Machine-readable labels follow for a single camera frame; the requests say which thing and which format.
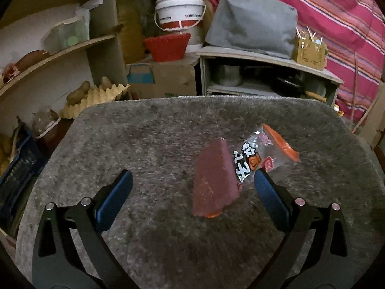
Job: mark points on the bundle of wooden sticks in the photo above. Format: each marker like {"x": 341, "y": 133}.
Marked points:
{"x": 309, "y": 36}

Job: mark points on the clear plastic container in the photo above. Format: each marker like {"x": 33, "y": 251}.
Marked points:
{"x": 63, "y": 36}

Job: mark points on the broom stick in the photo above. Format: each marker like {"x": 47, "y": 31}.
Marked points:
{"x": 355, "y": 90}

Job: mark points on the grey cloth cover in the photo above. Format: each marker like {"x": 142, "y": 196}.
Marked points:
{"x": 252, "y": 24}

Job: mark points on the plastic jar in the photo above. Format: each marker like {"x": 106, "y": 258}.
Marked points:
{"x": 45, "y": 129}

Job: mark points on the clear snack wrapper orange edge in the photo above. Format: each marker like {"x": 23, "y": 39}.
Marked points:
{"x": 255, "y": 156}

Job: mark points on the wooden shelf unit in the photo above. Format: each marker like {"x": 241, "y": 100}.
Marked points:
{"x": 105, "y": 63}

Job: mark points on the sweet potato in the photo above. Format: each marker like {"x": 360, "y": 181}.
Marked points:
{"x": 31, "y": 60}

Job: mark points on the yellow egg tray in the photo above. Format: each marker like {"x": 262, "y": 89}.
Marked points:
{"x": 96, "y": 96}

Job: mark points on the yellow oil bottle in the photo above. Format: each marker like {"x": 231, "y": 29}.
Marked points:
{"x": 129, "y": 27}

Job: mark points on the low grey cabinet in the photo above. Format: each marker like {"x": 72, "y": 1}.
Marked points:
{"x": 203, "y": 75}

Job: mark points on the cardboard box blue label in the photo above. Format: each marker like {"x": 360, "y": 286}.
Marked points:
{"x": 174, "y": 78}

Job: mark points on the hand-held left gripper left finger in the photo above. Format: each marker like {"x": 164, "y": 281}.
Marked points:
{"x": 115, "y": 198}

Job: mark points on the yellow slatted box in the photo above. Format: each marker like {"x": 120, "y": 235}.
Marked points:
{"x": 309, "y": 54}

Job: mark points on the red striped cloth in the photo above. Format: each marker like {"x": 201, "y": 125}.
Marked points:
{"x": 331, "y": 12}

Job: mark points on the wooden stick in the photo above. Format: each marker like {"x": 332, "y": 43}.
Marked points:
{"x": 368, "y": 113}

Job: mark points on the white plastic bucket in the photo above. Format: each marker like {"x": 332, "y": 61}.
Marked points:
{"x": 180, "y": 9}

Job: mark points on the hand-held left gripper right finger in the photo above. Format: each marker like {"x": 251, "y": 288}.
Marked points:
{"x": 270, "y": 198}

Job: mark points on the blue plastic crate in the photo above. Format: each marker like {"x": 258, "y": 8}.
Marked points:
{"x": 18, "y": 180}

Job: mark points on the red plastic basket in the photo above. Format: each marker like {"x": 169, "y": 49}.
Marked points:
{"x": 167, "y": 48}

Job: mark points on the steel pot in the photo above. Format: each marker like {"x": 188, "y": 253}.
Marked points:
{"x": 228, "y": 76}

